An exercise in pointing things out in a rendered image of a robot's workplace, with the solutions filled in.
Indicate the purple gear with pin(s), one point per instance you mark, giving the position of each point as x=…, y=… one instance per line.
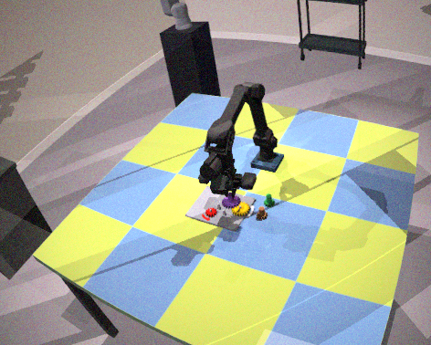
x=230, y=202

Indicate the green gear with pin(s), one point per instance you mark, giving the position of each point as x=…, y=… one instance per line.
x=269, y=201

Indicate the red gear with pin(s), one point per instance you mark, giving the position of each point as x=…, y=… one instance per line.
x=213, y=213

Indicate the brown gear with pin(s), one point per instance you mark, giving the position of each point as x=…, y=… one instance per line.
x=261, y=214

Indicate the yellow gear with black stripe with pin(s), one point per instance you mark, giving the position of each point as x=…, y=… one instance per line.
x=245, y=209

